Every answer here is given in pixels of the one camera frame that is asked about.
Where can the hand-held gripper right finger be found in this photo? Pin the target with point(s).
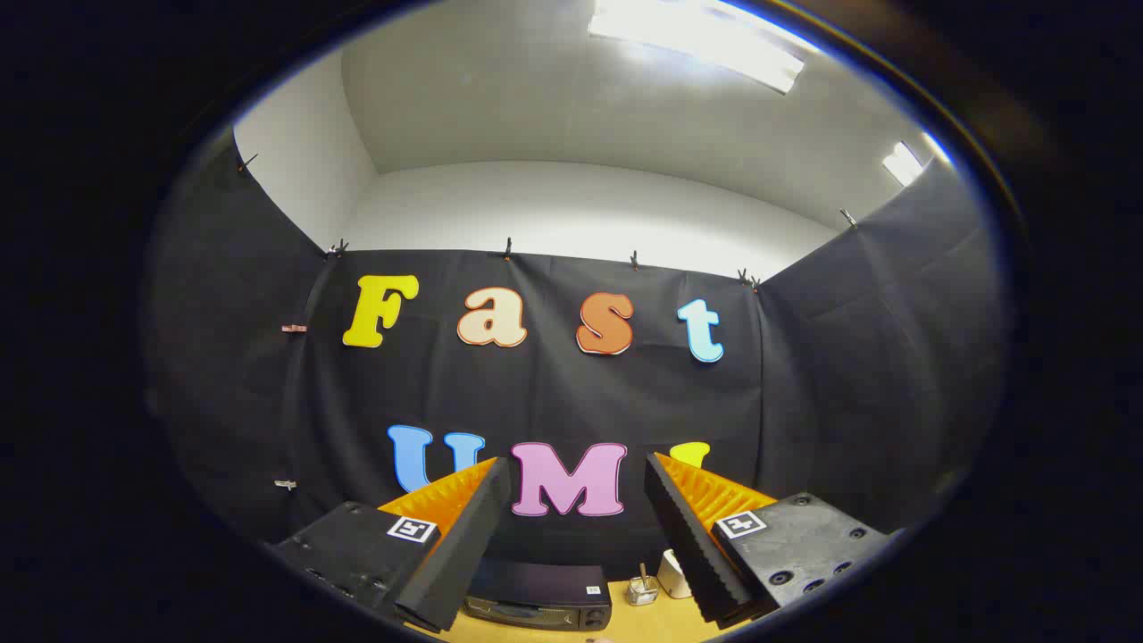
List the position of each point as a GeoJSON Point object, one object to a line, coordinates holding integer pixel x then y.
{"type": "Point", "coordinates": [692, 545]}

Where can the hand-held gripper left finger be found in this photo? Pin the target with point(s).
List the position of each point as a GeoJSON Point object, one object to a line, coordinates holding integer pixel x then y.
{"type": "Point", "coordinates": [469, 536]}

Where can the black toaster oven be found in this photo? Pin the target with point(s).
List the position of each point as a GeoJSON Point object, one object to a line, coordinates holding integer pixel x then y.
{"type": "Point", "coordinates": [545, 585]}

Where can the white bread toaster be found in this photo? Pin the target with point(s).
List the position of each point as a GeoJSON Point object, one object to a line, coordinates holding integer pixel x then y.
{"type": "Point", "coordinates": [671, 576]}

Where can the row of black cloth clips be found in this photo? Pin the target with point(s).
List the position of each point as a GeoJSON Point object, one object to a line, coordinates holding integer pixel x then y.
{"type": "Point", "coordinates": [508, 250]}

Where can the small ceiling light panel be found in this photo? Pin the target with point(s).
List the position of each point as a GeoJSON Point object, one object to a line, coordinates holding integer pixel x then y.
{"type": "Point", "coordinates": [902, 164]}

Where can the large ceiling light panel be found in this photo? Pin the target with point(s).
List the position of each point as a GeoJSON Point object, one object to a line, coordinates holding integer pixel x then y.
{"type": "Point", "coordinates": [705, 40]}

